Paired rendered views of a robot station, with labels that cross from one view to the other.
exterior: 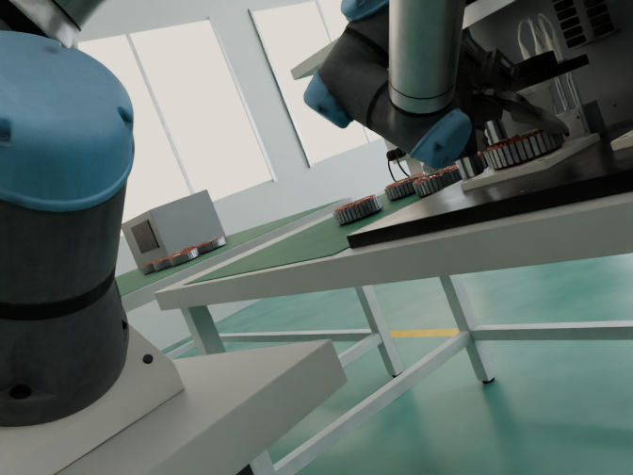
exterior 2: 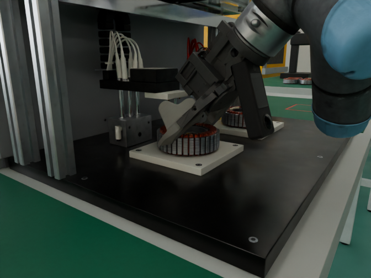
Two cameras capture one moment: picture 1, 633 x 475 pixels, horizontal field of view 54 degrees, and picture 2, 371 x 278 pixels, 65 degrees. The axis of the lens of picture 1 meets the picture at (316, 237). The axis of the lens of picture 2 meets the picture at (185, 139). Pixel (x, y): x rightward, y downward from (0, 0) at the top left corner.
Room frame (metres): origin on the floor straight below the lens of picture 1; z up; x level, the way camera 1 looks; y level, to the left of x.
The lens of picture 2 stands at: (1.10, 0.14, 0.94)
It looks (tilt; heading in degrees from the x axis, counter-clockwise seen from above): 16 degrees down; 250
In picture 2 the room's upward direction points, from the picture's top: straight up
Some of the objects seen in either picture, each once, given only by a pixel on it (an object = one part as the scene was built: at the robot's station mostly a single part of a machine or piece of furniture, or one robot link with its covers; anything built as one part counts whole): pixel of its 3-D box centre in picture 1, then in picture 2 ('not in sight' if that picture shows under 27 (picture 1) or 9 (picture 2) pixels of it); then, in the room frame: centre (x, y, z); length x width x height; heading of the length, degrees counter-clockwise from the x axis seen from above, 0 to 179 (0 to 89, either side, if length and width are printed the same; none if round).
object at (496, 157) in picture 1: (523, 146); (188, 137); (0.92, -0.34, 0.80); 0.11 x 0.11 x 0.04
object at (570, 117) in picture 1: (573, 124); (131, 128); (1.01, -0.46, 0.80); 0.08 x 0.05 x 0.06; 35
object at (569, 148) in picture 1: (528, 162); (188, 150); (0.92, -0.34, 0.78); 0.15 x 0.15 x 0.01; 35
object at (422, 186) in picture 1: (440, 180); not in sight; (1.31, -0.29, 0.77); 0.11 x 0.11 x 0.04
